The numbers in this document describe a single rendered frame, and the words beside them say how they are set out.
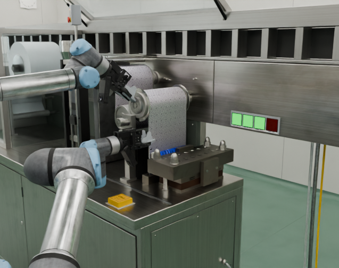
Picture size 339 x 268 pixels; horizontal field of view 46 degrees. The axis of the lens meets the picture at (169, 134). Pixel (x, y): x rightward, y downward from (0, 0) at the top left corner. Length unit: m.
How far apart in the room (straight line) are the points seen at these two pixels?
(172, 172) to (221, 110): 0.42
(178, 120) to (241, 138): 2.93
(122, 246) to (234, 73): 0.88
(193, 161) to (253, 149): 3.03
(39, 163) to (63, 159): 0.07
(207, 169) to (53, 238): 0.91
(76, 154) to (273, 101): 0.87
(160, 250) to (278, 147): 3.06
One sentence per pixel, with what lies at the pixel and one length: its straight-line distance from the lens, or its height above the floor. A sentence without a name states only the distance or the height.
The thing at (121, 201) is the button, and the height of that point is 0.92.
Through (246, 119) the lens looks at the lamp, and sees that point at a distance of 1.78.
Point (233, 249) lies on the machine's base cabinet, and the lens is 2.01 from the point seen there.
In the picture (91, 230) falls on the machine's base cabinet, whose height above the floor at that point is 0.73.
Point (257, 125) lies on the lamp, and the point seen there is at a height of 1.17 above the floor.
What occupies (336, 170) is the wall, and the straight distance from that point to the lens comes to 4.25.
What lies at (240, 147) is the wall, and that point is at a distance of 4.79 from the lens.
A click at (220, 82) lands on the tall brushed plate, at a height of 1.34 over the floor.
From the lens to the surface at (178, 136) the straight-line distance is 1.88.
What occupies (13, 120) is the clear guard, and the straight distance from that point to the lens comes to 2.55.
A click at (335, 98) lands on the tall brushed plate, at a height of 1.32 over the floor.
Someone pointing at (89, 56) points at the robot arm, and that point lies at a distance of 1.57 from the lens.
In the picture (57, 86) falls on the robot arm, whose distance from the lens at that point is 1.39.
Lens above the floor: 1.52
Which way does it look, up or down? 13 degrees down
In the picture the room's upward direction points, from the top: straight up
